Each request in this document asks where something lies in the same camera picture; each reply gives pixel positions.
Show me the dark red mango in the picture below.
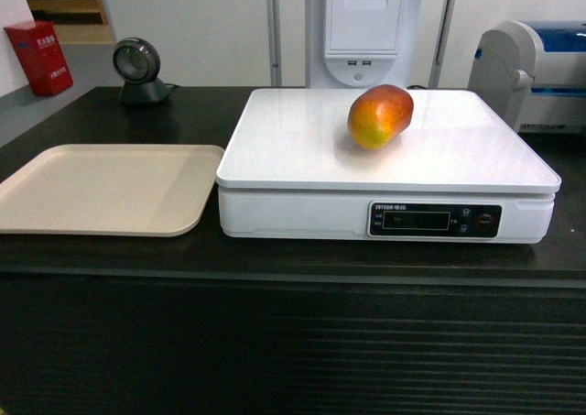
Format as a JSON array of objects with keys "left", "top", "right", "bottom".
[{"left": 347, "top": 84, "right": 414, "bottom": 149}]

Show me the black slatted checkout counter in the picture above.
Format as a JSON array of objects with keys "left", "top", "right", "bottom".
[{"left": 0, "top": 84, "right": 586, "bottom": 415}]

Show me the white digital checkout scale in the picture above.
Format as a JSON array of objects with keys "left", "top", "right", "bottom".
[{"left": 217, "top": 89, "right": 561, "bottom": 244}]

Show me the white POS terminal stand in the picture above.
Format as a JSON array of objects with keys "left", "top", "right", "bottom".
[{"left": 305, "top": 0, "right": 421, "bottom": 89}]

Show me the black barcode scanner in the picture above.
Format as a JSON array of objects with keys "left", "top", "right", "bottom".
[{"left": 113, "top": 37, "right": 170, "bottom": 107}]

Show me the beige plastic tray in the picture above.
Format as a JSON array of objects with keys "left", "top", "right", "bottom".
[{"left": 1, "top": 144, "right": 223, "bottom": 237}]

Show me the blue white label printer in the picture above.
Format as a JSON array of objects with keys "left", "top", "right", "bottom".
[{"left": 468, "top": 20, "right": 585, "bottom": 134}]

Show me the wooden pallet stack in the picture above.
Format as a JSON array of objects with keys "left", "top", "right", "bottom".
[{"left": 27, "top": 0, "right": 114, "bottom": 45}]

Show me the red fire extinguisher box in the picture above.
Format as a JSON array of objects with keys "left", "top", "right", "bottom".
[{"left": 4, "top": 21, "right": 73, "bottom": 96}]

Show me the white partition frame post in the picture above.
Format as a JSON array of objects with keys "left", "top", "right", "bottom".
[{"left": 267, "top": 0, "right": 282, "bottom": 87}]

